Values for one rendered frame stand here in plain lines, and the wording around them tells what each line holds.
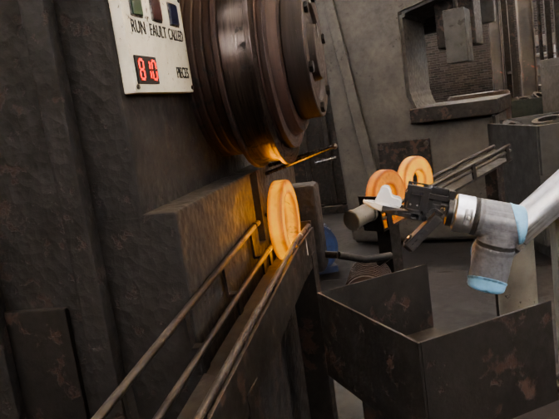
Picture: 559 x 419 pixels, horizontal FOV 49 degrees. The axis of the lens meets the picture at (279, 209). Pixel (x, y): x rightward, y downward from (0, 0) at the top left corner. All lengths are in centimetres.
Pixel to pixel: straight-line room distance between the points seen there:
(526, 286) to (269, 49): 120
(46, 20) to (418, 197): 90
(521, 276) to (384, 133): 220
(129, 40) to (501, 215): 91
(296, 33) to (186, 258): 51
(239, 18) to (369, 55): 293
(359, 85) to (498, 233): 273
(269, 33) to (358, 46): 290
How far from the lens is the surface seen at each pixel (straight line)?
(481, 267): 152
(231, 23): 120
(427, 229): 150
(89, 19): 101
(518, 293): 207
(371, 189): 181
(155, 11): 111
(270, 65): 122
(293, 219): 148
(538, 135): 336
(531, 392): 87
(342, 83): 415
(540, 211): 163
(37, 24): 102
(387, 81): 405
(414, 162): 196
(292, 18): 126
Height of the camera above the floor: 101
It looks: 9 degrees down
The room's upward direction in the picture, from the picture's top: 8 degrees counter-clockwise
